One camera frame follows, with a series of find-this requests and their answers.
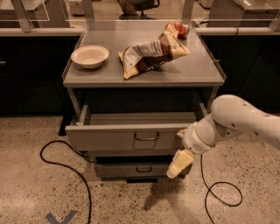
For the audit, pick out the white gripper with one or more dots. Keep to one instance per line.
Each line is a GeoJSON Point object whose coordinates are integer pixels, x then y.
{"type": "Point", "coordinates": [191, 140]}

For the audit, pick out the grey top drawer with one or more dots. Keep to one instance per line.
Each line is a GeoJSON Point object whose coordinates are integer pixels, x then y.
{"type": "Point", "coordinates": [130, 131]}

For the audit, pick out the grey drawer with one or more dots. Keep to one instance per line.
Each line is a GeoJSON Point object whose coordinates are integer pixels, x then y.
{"type": "Point", "coordinates": [130, 131]}
{"type": "Point", "coordinates": [136, 167]}

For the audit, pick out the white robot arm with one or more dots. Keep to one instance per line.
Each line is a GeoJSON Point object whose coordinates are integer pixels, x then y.
{"type": "Point", "coordinates": [229, 116]}

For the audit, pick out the grey metal drawer cabinet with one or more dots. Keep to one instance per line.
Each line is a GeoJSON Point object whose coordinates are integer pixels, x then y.
{"type": "Point", "coordinates": [177, 86]}

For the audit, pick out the grey lower drawer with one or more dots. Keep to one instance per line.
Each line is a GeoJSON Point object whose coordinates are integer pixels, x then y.
{"type": "Point", "coordinates": [136, 167]}

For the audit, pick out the brown yellow chip bag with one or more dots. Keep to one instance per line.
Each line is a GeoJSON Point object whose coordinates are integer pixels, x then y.
{"type": "Point", "coordinates": [146, 56]}

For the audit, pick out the red snack bag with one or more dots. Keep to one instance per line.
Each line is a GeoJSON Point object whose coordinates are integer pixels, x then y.
{"type": "Point", "coordinates": [177, 29]}

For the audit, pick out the white ceramic bowl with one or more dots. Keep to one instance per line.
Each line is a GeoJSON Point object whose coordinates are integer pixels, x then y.
{"type": "Point", "coordinates": [90, 56]}

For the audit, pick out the black office chair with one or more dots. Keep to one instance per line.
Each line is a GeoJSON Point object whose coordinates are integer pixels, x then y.
{"type": "Point", "coordinates": [134, 9]}

